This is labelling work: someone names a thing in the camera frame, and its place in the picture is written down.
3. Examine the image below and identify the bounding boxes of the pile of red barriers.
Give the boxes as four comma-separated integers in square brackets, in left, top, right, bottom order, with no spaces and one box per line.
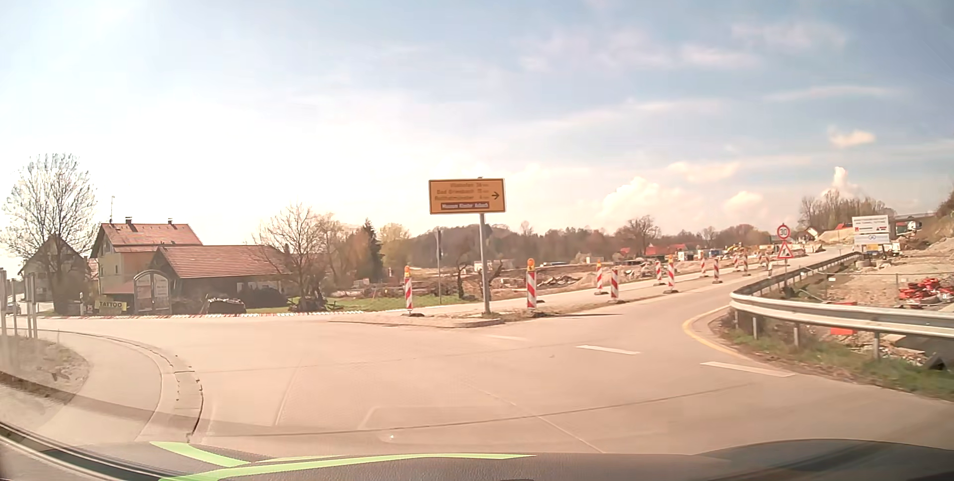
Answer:
[897,277,954,303]

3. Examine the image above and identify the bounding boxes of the wood of trees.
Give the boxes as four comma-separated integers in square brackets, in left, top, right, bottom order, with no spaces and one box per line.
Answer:
[380,214,773,270]

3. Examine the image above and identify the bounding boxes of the road markings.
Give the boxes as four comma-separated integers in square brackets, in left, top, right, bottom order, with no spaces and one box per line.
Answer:
[484,283,797,378]

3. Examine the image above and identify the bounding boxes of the large bare tree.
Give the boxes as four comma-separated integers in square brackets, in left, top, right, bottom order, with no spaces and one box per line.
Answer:
[1,154,99,315]

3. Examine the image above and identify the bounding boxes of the bare bushy tree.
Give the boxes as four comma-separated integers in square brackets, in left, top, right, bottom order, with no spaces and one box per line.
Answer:
[255,204,345,312]

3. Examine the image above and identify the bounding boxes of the row of red-white beacons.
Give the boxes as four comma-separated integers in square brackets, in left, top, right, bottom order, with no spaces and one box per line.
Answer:
[402,248,776,314]

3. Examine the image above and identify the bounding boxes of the grass verge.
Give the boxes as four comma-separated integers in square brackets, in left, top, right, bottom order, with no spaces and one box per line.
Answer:
[717,311,954,401]

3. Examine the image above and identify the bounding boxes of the house with red tiled roof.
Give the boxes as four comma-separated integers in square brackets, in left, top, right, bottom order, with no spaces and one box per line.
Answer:
[89,217,204,306]

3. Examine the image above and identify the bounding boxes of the dark house with gabled roof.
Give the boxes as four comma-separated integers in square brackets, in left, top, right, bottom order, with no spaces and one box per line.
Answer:
[19,235,92,305]

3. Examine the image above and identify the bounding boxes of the grey metal guard rail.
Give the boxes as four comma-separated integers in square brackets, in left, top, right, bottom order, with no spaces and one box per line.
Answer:
[729,251,954,370]

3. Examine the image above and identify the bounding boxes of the paved traffic island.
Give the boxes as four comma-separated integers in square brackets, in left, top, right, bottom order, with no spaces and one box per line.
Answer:
[0,329,204,446]

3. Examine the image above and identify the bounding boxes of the sign posts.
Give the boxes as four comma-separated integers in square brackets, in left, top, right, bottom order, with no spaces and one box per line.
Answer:
[0,268,40,372]

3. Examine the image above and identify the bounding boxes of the yellow direction sign on post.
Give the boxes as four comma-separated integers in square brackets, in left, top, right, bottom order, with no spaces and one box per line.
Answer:
[428,177,507,317]

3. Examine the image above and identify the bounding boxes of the group of tall bare trees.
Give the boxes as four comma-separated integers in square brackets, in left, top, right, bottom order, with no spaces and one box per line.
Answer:
[796,189,895,233]

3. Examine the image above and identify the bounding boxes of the low building with red roof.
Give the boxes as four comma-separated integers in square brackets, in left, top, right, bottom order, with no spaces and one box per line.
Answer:
[133,244,299,311]

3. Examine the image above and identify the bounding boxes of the round and triangular road sign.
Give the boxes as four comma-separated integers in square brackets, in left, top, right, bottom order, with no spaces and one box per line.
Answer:
[775,223,794,290]

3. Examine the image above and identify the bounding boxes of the dark conifer tree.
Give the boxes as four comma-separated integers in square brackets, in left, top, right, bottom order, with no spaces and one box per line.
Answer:
[356,219,386,284]

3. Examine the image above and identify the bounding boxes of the grey asphalt road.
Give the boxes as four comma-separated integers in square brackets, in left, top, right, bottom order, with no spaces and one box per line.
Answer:
[30,246,954,460]

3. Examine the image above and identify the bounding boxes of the information board with arched top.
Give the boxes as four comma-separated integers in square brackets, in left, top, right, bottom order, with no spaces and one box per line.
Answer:
[133,270,172,316]

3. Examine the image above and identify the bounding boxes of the white billboard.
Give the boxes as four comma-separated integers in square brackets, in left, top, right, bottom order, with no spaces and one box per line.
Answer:
[852,214,892,254]

